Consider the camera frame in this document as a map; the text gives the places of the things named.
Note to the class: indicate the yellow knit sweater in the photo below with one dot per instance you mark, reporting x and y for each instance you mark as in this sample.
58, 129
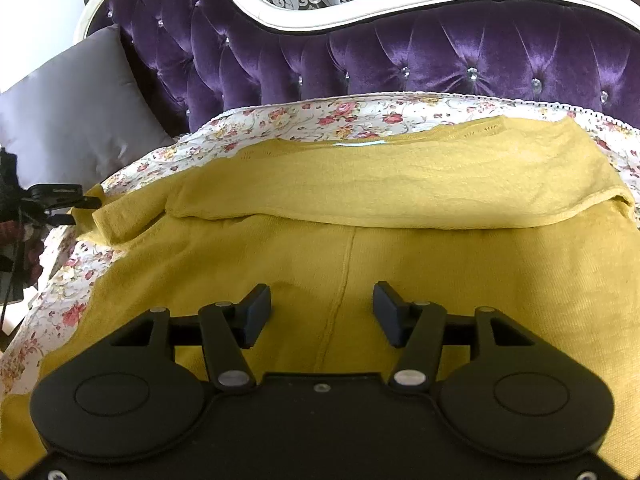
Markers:
350, 200

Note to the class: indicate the floral bedsheet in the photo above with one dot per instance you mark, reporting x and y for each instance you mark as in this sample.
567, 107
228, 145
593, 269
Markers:
350, 115

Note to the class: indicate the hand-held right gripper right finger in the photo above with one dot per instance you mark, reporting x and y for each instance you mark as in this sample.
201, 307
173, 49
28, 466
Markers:
391, 316

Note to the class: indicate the grey pillow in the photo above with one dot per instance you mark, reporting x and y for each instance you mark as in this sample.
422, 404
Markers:
75, 110

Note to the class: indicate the person's left forearm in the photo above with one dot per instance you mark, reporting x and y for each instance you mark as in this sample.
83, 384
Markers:
25, 255

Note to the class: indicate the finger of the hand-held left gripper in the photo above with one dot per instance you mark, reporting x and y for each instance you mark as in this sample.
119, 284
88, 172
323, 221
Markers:
62, 219
55, 193

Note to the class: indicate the purple tufted headboard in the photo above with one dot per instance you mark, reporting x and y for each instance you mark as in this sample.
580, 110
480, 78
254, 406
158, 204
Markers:
450, 55

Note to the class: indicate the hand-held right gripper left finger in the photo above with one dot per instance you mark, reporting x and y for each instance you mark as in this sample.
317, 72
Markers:
254, 316

